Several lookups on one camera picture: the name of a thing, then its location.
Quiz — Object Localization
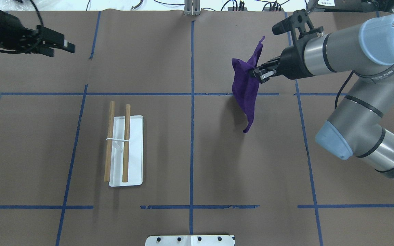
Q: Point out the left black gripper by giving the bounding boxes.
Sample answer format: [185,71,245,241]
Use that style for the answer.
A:
[0,9,75,57]

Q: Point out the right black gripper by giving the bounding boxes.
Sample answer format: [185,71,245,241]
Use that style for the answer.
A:
[249,46,307,84]

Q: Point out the purple microfibre towel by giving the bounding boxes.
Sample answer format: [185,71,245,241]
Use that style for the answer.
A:
[231,36,265,133]

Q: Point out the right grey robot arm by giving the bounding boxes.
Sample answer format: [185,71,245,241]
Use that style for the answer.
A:
[246,10,394,180]

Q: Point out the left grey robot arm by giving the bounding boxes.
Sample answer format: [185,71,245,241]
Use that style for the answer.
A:
[0,0,75,57]

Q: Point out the inner wooden rack rod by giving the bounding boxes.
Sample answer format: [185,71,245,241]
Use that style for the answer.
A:
[122,104,131,182]

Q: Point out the wooden rack rod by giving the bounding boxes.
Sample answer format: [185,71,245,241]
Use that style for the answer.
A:
[122,104,131,182]
[104,101,115,182]

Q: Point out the outer wooden rack rod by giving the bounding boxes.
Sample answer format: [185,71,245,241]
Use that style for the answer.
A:
[104,101,115,182]

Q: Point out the white towel rack tray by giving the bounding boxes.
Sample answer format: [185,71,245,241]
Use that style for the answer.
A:
[107,115,144,187]

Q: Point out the black device with label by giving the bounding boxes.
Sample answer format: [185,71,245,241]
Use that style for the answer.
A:
[313,0,394,13]

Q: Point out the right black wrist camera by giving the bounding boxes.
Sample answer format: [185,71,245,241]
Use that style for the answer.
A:
[272,9,324,39]

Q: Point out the black cable hub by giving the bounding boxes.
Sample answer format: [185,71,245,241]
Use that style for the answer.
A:
[261,1,286,12]
[224,0,248,12]

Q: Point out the grey aluminium post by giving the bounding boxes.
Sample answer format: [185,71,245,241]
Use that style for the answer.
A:
[184,0,201,16]

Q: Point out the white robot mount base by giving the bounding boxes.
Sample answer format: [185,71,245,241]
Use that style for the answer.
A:
[145,234,236,246]

